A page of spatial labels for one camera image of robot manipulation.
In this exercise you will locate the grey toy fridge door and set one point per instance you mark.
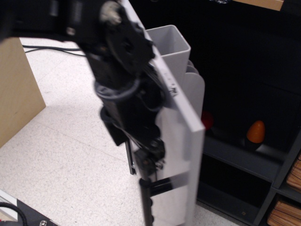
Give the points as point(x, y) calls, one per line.
point(183, 135)

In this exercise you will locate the black fridge door handle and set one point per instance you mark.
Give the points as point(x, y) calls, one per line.
point(149, 189)

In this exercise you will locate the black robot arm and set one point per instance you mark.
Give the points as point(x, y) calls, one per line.
point(119, 56)

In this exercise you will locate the red toy ball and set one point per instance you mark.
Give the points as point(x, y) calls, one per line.
point(207, 119)

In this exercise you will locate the light wooden board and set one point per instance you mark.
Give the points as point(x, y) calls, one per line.
point(20, 96)

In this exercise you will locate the brown woven basket upper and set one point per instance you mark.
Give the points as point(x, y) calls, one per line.
point(294, 176)

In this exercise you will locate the brown woven basket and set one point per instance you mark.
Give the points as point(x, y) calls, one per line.
point(284, 214)
point(294, 176)

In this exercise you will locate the wooden top shelf edge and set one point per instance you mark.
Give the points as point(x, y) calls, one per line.
point(268, 4)

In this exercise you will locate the orange toy egg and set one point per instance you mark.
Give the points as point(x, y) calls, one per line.
point(256, 133)

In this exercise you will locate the grey door shelf bin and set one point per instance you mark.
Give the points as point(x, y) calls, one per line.
point(175, 51)

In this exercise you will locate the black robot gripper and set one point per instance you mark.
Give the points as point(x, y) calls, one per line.
point(130, 113)

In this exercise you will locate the aluminium rail strip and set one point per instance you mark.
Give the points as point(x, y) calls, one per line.
point(7, 200)

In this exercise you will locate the brown woven basket lower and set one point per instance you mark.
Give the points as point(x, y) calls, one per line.
point(284, 214)

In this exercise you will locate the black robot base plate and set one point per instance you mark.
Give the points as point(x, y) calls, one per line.
point(23, 215)

